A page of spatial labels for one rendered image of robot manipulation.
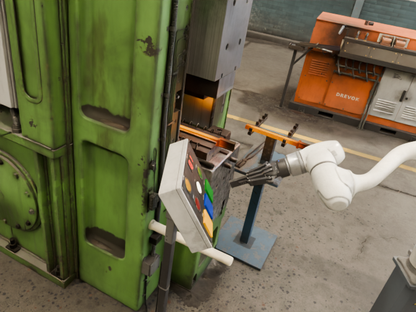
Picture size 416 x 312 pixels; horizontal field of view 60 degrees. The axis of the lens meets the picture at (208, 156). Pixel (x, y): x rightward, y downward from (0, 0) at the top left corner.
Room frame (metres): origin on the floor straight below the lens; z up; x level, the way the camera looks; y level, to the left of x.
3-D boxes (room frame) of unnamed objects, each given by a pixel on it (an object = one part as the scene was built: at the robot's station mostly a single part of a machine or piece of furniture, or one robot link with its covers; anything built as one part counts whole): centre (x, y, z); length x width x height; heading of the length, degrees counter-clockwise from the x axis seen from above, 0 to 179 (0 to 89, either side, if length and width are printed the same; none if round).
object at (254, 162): (2.04, -0.38, 0.70); 0.40 x 0.30 x 0.02; 158
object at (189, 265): (1.78, 0.15, 0.23); 0.55 x 0.37 x 0.47; 69
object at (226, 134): (1.84, -0.04, 0.95); 0.12 x 0.08 x 0.06; 69
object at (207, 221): (1.01, -0.04, 1.01); 0.07 x 0.05 x 0.07; 4
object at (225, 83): (1.73, 0.17, 1.32); 0.42 x 0.20 x 0.10; 69
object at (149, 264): (1.36, 0.21, 0.36); 0.09 x 0.07 x 0.12; 159
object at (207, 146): (1.73, 0.17, 0.96); 0.42 x 0.20 x 0.09; 69
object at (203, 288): (1.63, -0.07, 0.01); 0.58 x 0.39 x 0.01; 159
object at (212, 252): (1.30, 0.01, 0.62); 0.44 x 0.05 x 0.05; 69
